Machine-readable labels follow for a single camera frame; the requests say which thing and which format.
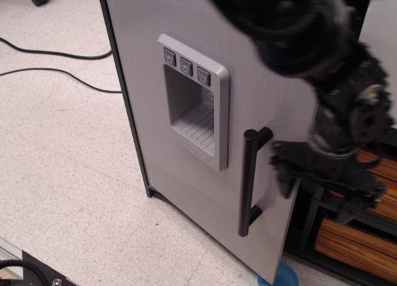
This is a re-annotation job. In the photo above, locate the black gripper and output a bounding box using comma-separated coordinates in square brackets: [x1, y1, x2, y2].
[271, 141, 377, 225]

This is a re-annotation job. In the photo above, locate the black door handle bar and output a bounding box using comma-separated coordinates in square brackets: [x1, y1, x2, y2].
[238, 127, 274, 237]

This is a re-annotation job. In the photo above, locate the grey toy fridge door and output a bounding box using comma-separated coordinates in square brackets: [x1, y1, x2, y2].
[100, 0, 317, 284]

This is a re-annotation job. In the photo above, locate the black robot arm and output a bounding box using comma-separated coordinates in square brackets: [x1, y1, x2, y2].
[212, 0, 393, 225]

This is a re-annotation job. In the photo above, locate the upper woven storage basket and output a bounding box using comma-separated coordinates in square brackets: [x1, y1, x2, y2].
[331, 155, 387, 214]

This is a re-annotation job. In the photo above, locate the woven storage basket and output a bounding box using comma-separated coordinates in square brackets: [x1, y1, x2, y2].
[331, 155, 387, 214]
[314, 218, 396, 285]

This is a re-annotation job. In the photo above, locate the lower woven storage basket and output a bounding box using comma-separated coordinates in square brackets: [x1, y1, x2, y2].
[314, 218, 396, 285]

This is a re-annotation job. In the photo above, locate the light blue bowl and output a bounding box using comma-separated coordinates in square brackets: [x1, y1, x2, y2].
[257, 262, 300, 286]

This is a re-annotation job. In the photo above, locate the grey ice water dispenser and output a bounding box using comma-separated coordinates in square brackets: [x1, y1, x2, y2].
[156, 34, 231, 171]

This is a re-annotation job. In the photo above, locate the white counter panel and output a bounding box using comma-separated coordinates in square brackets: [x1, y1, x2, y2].
[360, 0, 396, 57]

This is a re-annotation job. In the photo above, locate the black fridge cabinet frame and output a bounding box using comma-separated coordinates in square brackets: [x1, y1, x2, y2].
[96, 0, 397, 286]

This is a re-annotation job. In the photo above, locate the upper black floor cable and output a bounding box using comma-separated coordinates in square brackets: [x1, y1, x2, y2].
[0, 37, 113, 60]

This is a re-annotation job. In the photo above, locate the black floor cable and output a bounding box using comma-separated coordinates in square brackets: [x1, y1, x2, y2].
[0, 68, 123, 94]
[0, 37, 113, 60]

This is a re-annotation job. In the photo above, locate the lower black floor cable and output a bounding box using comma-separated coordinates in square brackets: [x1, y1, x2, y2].
[0, 68, 123, 94]

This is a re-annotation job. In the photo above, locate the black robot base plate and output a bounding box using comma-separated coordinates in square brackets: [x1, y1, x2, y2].
[0, 250, 78, 286]

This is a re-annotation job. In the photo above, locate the black braided base cable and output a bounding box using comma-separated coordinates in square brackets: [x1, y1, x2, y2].
[0, 259, 52, 286]

